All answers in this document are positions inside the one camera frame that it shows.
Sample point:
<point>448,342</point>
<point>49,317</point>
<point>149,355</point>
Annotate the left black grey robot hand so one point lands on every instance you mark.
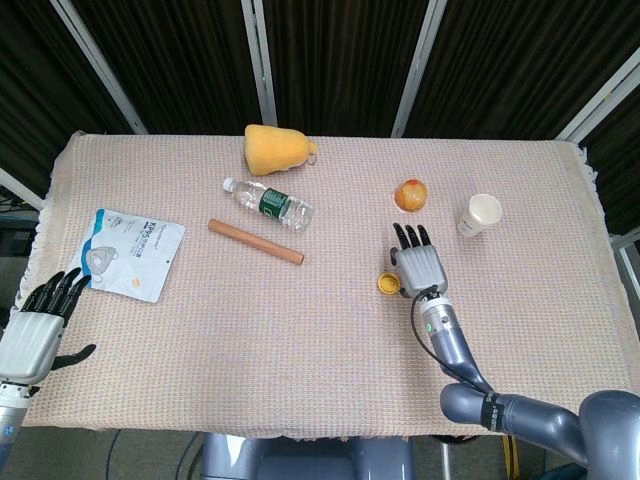
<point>30,345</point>

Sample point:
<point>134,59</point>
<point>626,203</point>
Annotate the right black grey robot hand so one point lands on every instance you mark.
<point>422,267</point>

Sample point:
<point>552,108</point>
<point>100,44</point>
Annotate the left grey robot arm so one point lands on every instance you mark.
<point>10,420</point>

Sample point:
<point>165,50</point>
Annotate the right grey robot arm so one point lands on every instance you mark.
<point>525,412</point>

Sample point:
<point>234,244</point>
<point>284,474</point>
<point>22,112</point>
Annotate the yellow round cap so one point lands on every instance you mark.
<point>380,285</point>

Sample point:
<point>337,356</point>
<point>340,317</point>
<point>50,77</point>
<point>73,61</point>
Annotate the yellow plush toy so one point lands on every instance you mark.
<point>272,149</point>

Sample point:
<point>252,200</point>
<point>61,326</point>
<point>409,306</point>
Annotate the apple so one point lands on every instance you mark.
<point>412,195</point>

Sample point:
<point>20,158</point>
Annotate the blue white mask package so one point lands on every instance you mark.
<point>127,252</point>

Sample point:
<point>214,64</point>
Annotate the clear green-label water bottle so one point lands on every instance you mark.
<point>272,202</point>

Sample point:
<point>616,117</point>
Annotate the beige woven tablecloth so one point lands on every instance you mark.
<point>275,340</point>

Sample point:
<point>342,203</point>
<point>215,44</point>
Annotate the brown wooden rod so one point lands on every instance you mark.
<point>255,241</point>

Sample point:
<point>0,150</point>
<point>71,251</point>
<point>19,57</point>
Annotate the dark pleated curtain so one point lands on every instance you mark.
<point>345,60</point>

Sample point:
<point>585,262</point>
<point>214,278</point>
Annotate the white frame post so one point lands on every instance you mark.
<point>261,65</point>
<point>600,97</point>
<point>20,189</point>
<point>417,70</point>
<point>100,65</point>

